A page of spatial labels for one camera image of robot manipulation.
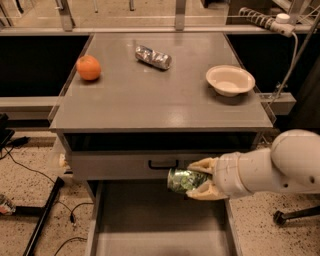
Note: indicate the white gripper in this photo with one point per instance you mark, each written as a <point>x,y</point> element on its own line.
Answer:
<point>226,176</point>

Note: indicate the crushed green can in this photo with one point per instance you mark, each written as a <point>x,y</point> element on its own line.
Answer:
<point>182,181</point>

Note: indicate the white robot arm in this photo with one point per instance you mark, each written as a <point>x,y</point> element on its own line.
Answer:
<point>290,165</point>

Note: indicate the open grey middle drawer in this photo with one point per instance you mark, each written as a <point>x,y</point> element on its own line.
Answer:
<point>143,218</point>

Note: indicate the grey drawer cabinet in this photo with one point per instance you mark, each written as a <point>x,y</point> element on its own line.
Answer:
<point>135,107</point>

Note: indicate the grey top drawer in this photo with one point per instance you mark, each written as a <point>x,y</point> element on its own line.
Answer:
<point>95,165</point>

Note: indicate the crushed silver can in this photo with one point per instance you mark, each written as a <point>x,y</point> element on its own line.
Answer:
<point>154,58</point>

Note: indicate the black chair base leg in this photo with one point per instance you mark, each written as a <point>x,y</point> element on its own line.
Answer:
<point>280,218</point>

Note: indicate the white paper bowl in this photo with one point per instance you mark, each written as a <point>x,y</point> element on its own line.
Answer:
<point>230,81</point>

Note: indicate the orange fruit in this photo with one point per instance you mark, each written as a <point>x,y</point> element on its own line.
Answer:
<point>88,68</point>

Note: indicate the white power strip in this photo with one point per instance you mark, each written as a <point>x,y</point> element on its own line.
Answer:
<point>280,24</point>

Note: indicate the black floor stand bar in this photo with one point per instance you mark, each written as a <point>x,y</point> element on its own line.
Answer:
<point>42,213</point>

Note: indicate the crumpled wrapper on floor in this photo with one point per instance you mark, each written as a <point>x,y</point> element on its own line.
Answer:
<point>7,207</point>

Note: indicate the black drawer handle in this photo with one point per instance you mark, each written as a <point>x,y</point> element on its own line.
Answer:
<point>161,165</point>

